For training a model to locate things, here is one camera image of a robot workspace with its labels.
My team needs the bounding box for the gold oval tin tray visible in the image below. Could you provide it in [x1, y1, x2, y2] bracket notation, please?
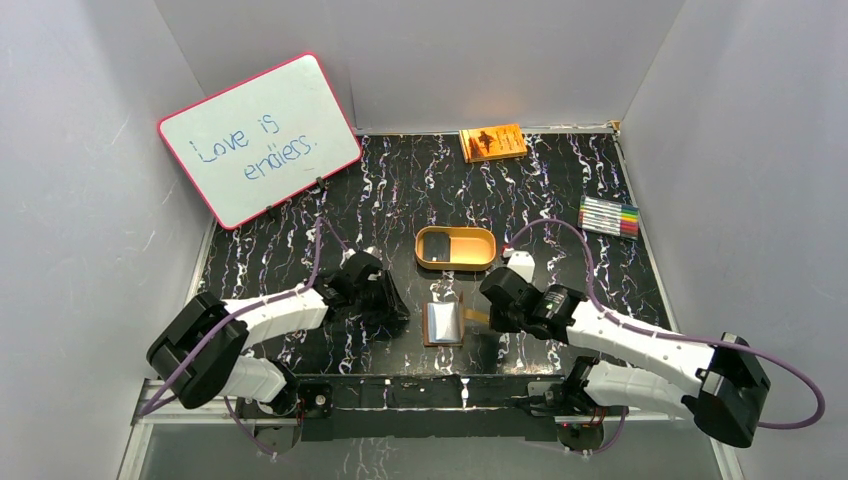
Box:
[415, 226, 500, 272]

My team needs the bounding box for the brown leather card holder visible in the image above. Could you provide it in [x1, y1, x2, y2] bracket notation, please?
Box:
[422, 293, 489, 347]

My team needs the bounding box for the dark credit card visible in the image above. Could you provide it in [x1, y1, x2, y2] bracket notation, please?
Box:
[422, 232, 451, 263]

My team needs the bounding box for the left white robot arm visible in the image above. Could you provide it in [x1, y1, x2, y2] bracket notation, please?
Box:
[146, 249, 409, 416]

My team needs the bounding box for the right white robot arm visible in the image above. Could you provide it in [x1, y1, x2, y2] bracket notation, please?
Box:
[479, 267, 771, 448]

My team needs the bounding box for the colour marker pen set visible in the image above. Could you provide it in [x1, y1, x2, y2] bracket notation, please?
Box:
[578, 195, 640, 240]

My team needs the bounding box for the orange book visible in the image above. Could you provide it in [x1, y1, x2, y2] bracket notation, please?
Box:
[459, 124, 528, 163]

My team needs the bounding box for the pink framed whiteboard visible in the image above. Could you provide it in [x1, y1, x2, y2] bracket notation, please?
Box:
[157, 53, 362, 230]

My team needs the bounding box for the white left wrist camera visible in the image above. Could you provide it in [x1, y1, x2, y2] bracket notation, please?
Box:
[343, 246, 382, 261]

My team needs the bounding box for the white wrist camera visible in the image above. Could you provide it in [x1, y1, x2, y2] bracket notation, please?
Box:
[343, 246, 382, 261]
[502, 247, 535, 283]

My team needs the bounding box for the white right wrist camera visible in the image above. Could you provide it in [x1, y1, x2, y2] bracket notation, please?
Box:
[502, 247, 535, 283]

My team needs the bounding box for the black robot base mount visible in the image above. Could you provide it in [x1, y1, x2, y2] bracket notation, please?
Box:
[235, 374, 623, 450]

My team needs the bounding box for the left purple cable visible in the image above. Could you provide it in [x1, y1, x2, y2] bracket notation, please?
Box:
[135, 217, 352, 419]

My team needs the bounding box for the aluminium rail frame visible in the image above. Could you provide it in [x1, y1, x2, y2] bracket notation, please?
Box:
[115, 377, 747, 480]

